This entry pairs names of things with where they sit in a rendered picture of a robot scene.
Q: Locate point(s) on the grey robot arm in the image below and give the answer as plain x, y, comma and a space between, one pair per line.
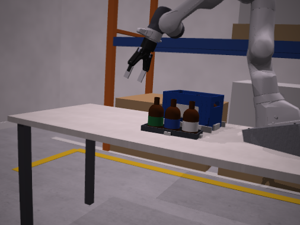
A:
269, 104

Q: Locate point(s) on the blue crate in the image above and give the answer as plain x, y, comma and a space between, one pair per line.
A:
204, 104

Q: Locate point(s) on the brown bottle with green label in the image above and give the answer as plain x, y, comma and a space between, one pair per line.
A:
156, 114

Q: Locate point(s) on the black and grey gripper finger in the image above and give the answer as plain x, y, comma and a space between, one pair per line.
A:
133, 60
146, 66

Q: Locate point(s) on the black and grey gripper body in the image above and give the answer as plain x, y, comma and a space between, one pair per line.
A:
148, 46

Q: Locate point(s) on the brown bottle with blue label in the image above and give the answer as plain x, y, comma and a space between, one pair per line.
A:
172, 117

